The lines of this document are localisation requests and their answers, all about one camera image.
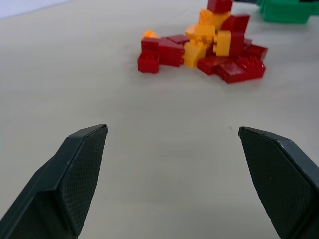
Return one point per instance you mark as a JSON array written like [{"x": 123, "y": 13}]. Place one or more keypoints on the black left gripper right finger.
[{"x": 279, "y": 174}]

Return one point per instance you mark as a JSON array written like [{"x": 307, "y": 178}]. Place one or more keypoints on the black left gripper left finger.
[{"x": 62, "y": 179}]

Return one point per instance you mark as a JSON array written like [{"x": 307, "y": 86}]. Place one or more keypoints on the green plastic container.
[{"x": 284, "y": 12}]

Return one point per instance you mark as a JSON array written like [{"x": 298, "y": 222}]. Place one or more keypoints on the large red building block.
[{"x": 241, "y": 71}]

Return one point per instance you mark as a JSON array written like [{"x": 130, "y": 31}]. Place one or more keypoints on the yellow building block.
[
  {"x": 194, "y": 56},
  {"x": 203, "y": 30},
  {"x": 223, "y": 43},
  {"x": 205, "y": 41},
  {"x": 214, "y": 18}
]

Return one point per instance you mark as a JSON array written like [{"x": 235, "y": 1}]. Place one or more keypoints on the flat red building block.
[{"x": 179, "y": 38}]

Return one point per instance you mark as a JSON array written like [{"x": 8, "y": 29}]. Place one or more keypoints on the orange building block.
[{"x": 149, "y": 34}]

